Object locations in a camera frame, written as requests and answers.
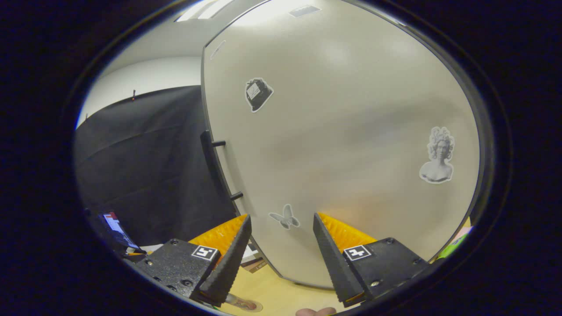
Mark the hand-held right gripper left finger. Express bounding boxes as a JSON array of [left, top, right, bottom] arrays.
[[134, 214, 252, 308]]

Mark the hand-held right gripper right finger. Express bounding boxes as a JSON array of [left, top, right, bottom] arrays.
[[313, 212, 430, 308]]

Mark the round tan coaster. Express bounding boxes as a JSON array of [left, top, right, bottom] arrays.
[[237, 298, 264, 313]]

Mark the beige cabinet door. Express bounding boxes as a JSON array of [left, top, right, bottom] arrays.
[[201, 0, 488, 290]]

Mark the small lit display screen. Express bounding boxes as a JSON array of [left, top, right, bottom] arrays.
[[99, 212, 141, 254]]

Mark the black backdrop cloth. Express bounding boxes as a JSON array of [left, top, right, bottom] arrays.
[[74, 86, 238, 248]]

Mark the ceiling light panel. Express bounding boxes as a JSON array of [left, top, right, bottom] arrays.
[[176, 0, 234, 22]]

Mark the black door handle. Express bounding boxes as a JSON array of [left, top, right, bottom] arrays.
[[200, 130, 243, 207]]

